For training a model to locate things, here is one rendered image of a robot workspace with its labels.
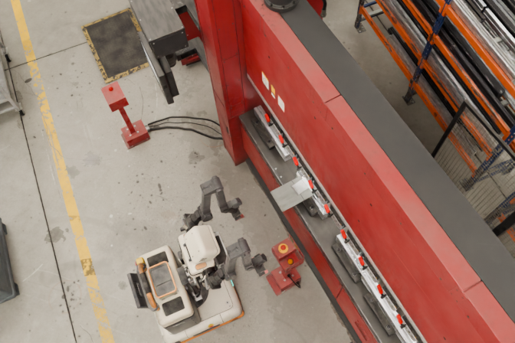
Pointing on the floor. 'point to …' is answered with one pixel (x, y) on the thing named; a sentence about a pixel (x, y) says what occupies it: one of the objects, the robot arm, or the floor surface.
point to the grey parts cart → (7, 86)
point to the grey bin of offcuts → (8, 292)
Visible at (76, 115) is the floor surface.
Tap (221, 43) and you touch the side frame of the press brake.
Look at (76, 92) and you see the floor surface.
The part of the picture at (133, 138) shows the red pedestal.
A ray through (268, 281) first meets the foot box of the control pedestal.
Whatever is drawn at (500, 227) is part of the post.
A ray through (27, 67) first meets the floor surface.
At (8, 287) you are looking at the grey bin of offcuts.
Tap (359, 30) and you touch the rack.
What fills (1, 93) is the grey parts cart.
